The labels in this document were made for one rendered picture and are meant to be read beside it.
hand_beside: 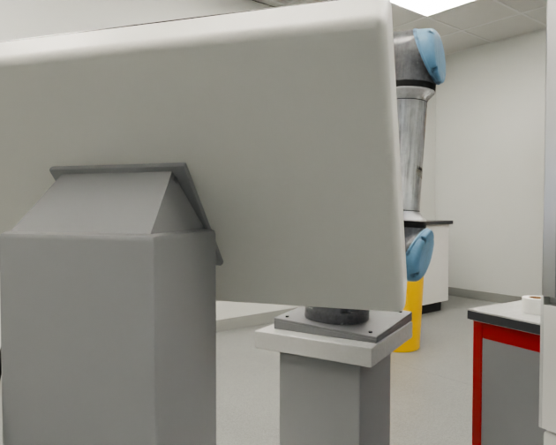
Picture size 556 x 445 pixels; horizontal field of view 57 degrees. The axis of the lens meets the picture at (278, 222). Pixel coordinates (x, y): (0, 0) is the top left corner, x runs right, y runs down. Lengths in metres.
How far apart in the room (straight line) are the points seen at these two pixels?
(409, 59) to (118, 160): 0.76
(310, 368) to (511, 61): 5.26
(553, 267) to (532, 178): 5.25
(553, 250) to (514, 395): 0.93
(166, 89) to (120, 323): 0.19
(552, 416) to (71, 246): 0.52
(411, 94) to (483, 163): 5.00
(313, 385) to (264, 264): 0.69
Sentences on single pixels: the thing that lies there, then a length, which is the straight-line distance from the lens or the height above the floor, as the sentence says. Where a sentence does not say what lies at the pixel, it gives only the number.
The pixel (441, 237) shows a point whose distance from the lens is 5.29.
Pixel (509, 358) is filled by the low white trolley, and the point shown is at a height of 0.65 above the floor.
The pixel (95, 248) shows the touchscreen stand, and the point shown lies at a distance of 0.45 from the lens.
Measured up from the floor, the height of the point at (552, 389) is 0.85.
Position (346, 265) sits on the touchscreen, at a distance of 0.51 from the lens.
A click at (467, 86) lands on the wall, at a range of 6.35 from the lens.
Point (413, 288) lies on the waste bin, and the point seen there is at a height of 0.46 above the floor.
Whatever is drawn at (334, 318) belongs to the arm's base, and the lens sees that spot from 1.16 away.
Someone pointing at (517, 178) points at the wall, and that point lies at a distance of 5.93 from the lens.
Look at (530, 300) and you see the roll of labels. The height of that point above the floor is 0.80.
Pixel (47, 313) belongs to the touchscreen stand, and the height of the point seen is 0.95.
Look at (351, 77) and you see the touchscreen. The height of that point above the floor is 1.14.
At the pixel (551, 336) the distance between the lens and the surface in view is 0.64.
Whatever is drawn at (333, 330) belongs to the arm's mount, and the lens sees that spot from 1.14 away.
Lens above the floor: 1.04
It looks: 2 degrees down
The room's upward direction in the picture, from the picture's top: straight up
